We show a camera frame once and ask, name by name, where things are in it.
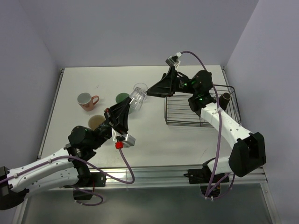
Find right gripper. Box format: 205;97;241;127
145;66;198;98

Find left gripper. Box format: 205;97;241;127
89;97;131;150

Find green plastic cup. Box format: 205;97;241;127
115;93;133;114

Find small clear glass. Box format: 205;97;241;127
129;87;147;111

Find cream floral mug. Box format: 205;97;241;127
88;115;106;130

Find pink mug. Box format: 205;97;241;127
77;92;100;112

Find dark brown mug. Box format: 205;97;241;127
219;92;231;111

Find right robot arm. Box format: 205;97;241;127
147;66;266;182

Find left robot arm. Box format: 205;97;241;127
0;97;135;210

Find tall clear glass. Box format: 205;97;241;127
133;83;148;102

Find black wire dish rack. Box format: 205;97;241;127
164;84;242;127

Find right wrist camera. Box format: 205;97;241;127
165;56;180;69

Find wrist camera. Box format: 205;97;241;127
112;129;135;149
165;56;180;69

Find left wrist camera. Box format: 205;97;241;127
112;129;135;149

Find aluminium rail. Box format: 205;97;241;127
37;164;268;191

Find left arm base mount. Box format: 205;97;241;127
73;172;106;201

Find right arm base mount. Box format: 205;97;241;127
183;168;229;184

